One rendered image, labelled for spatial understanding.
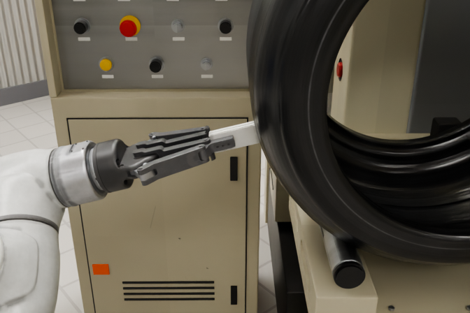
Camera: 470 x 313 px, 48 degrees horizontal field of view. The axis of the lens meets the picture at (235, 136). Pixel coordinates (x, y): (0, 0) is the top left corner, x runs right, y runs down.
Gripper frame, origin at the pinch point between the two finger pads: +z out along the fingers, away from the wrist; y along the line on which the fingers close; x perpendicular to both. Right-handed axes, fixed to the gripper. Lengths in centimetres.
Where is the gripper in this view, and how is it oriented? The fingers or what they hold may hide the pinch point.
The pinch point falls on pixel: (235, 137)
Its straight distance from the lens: 75.9
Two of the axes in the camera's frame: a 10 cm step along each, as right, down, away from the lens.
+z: 9.7, -2.3, -1.0
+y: -0.1, -4.2, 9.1
